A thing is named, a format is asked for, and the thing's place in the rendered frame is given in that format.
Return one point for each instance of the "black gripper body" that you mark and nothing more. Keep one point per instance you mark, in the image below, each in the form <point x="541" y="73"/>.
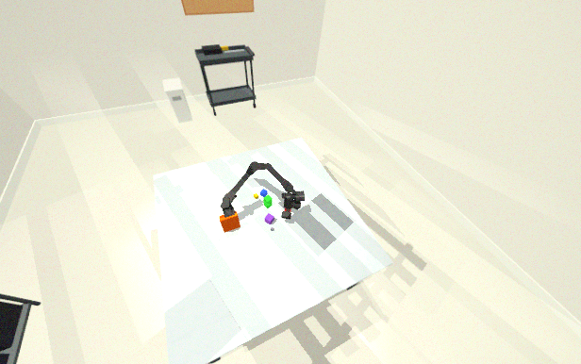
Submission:
<point x="286" y="214"/>

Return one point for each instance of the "purple cube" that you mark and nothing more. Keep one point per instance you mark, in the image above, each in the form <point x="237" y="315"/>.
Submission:
<point x="269" y="218"/>

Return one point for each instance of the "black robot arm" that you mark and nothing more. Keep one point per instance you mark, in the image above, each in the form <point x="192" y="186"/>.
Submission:
<point x="299" y="196"/>

